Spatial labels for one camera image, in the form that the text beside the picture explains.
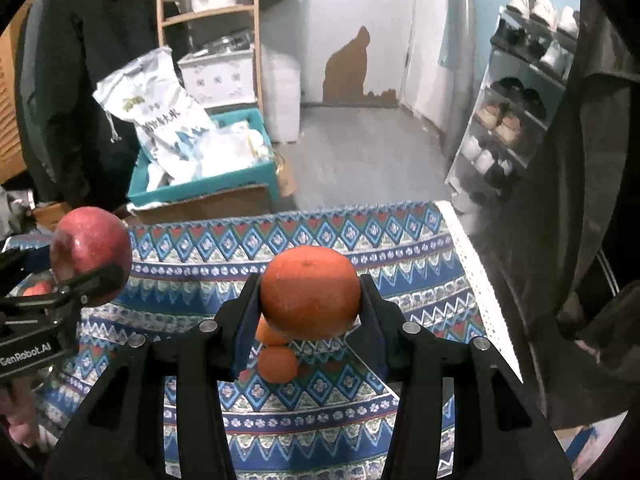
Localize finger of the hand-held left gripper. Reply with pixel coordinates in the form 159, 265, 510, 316
0, 263, 126, 317
0, 246, 53, 286

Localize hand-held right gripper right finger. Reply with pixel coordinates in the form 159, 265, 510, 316
345, 274, 576, 480

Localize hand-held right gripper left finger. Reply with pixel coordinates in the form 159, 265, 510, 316
47, 272, 263, 480

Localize large orange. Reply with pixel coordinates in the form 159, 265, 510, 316
260, 246, 361, 339

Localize person's left hand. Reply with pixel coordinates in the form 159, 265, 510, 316
0, 372, 51, 448

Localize small orange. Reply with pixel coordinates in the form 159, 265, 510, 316
254, 312, 291, 347
257, 346, 299, 385

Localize cardboard box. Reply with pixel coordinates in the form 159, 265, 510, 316
32, 200, 73, 231
122, 152, 298, 226

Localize grey cloth pile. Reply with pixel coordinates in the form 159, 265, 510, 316
0, 187, 36, 241

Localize blue patterned tablecloth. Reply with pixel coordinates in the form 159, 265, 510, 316
10, 200, 523, 480

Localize wooden louvered door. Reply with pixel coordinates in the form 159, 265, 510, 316
0, 35, 26, 181

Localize teal plastic crate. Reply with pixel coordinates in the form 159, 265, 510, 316
126, 108, 278, 208

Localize white plastic bags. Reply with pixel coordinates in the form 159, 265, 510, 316
92, 47, 216, 181

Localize clear plastic bag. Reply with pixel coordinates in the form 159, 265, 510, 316
190, 121, 273, 181

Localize black hanging jacket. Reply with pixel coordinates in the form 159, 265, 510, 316
15, 0, 191, 206

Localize white patterned storage box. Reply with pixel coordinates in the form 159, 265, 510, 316
177, 52, 258, 108

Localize grey jacket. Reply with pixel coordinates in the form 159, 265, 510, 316
470, 0, 640, 433

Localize shoe rack with shoes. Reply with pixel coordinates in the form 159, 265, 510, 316
462, 0, 581, 191

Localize round metal pan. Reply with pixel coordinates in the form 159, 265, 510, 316
200, 35, 253, 56

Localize metal shoe rack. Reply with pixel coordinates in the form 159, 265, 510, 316
445, 5, 576, 211

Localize wooden shelf rack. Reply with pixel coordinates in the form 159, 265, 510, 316
156, 0, 266, 116

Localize white door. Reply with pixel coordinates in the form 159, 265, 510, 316
400, 0, 471, 131

